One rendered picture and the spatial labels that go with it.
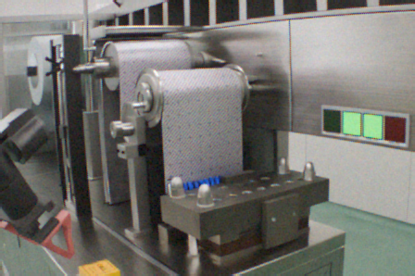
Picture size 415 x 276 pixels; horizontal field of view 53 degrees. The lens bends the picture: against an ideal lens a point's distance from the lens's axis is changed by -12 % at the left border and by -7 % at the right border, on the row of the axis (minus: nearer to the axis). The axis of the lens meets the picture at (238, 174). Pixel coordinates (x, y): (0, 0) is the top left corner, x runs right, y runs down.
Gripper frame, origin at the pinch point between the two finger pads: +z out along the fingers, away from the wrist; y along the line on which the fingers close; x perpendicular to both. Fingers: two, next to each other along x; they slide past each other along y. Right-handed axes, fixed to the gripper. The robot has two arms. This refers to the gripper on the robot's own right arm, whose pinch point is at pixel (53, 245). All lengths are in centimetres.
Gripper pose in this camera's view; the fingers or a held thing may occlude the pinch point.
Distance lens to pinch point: 76.5
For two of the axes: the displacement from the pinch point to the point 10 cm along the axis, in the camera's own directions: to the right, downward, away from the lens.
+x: -4.6, 6.6, -5.9
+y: -8.4, -1.1, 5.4
